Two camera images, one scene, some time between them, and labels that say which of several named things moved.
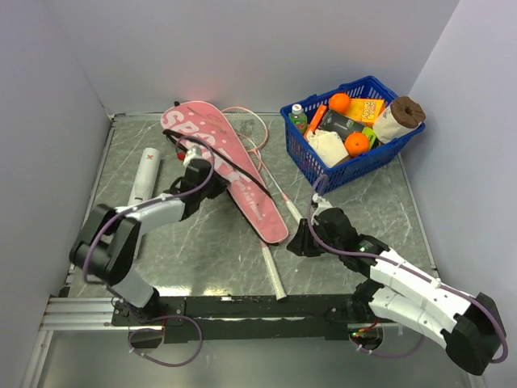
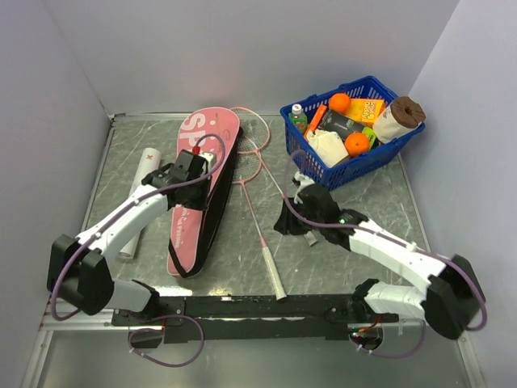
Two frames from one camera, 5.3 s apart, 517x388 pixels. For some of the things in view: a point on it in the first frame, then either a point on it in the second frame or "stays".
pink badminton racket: [254, 155] stays
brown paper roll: [401, 117] stays
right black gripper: [300, 244] -> [287, 225]
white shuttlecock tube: [144, 187] stays
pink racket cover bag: [201, 125] -> [214, 130]
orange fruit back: [339, 103] stays
